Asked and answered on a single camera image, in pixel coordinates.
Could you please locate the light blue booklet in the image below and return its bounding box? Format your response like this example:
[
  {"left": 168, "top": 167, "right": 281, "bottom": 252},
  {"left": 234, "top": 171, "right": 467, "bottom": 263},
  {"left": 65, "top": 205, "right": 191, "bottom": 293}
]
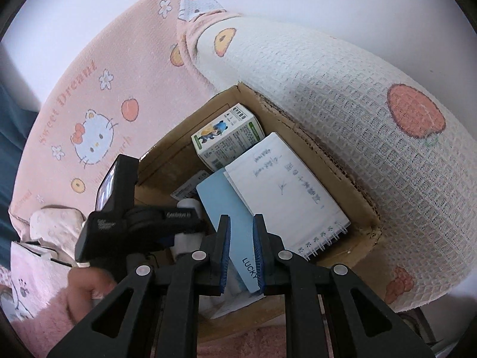
[{"left": 196, "top": 173, "right": 262, "bottom": 295}]

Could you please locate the pink cartoon cat blanket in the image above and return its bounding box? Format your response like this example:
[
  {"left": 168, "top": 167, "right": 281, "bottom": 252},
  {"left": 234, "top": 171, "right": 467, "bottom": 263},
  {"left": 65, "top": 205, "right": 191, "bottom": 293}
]
[{"left": 8, "top": 0, "right": 244, "bottom": 234}]

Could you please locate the brown cardboard box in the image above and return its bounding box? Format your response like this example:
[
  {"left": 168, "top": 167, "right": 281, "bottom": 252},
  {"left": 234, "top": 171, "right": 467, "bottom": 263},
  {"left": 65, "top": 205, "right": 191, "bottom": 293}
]
[{"left": 133, "top": 82, "right": 383, "bottom": 344}]

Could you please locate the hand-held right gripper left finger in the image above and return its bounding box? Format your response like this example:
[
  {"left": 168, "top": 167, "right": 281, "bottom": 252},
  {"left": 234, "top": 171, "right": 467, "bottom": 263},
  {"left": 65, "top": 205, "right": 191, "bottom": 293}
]
[{"left": 47, "top": 214, "right": 232, "bottom": 358}]

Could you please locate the person's left forearm pink sleeve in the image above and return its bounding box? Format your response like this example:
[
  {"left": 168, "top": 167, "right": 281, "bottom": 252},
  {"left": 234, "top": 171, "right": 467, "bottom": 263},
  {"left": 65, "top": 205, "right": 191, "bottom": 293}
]
[{"left": 12, "top": 286, "right": 94, "bottom": 358}]

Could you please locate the cream floral cloth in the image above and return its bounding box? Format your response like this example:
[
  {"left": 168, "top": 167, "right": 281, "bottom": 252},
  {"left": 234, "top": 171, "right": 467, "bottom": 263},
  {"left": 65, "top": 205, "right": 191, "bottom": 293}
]
[{"left": 29, "top": 206, "right": 89, "bottom": 255}]

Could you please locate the white plastic packet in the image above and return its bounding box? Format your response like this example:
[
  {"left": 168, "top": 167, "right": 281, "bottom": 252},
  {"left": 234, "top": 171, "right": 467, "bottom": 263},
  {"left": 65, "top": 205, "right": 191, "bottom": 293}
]
[{"left": 199, "top": 268, "right": 264, "bottom": 320}]

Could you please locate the pink paw print pillow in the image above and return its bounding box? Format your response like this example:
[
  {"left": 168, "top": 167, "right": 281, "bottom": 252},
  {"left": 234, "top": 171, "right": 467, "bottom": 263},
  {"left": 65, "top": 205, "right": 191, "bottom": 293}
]
[{"left": 10, "top": 240, "right": 77, "bottom": 321}]

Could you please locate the dark teal cloth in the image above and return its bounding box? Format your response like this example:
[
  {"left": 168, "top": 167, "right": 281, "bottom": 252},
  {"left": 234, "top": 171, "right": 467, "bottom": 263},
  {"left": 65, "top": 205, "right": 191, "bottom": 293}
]
[{"left": 0, "top": 78, "right": 36, "bottom": 267}]

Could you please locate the white spiral notebook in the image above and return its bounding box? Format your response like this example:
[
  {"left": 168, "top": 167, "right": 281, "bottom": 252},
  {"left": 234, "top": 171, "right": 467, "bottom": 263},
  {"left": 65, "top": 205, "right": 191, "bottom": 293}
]
[{"left": 224, "top": 132, "right": 352, "bottom": 261}]

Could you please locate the white waffle blanket orange print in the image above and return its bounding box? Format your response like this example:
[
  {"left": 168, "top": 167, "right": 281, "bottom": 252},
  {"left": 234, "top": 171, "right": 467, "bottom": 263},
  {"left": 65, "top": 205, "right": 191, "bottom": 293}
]
[{"left": 194, "top": 15, "right": 469, "bottom": 313}]

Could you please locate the person's left hand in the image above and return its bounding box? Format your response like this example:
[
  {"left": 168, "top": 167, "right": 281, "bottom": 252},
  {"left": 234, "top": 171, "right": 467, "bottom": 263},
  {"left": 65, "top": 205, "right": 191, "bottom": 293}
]
[{"left": 67, "top": 268, "right": 118, "bottom": 323}]

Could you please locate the white tube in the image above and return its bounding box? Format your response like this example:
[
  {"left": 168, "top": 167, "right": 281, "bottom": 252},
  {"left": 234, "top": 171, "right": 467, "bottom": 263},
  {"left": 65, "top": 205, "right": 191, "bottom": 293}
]
[{"left": 174, "top": 198, "right": 204, "bottom": 260}]

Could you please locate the pink fluffy rug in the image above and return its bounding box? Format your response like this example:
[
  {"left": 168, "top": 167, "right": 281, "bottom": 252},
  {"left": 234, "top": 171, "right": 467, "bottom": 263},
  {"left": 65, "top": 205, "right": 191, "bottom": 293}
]
[{"left": 197, "top": 322, "right": 296, "bottom": 358}]

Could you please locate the small white green carton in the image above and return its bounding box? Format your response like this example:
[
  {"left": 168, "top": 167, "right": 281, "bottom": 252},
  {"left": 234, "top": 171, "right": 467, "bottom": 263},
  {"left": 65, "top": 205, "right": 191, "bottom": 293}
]
[{"left": 191, "top": 103, "right": 266, "bottom": 172}]

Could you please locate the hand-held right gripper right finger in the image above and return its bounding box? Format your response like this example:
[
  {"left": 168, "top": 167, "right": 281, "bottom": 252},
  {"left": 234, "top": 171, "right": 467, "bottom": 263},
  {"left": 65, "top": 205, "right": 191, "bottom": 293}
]
[{"left": 253, "top": 214, "right": 436, "bottom": 358}]

